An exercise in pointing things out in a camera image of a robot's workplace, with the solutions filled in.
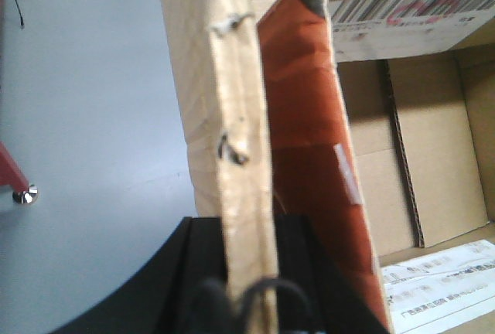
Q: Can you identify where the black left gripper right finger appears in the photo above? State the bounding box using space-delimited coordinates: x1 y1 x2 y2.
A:
274 214 387 333

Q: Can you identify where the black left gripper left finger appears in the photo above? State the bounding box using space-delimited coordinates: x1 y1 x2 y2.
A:
53 217 227 333

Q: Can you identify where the plain brown cardboard box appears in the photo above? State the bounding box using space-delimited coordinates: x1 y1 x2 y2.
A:
161 0 494 333

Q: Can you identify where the white paper label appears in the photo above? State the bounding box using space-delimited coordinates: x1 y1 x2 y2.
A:
381 240 494 333

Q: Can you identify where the red metal leg with foot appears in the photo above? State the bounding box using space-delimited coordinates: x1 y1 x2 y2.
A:
1 143 39 205

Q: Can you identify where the black cable loop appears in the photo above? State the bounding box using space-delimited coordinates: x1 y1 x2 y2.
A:
199 276 315 334

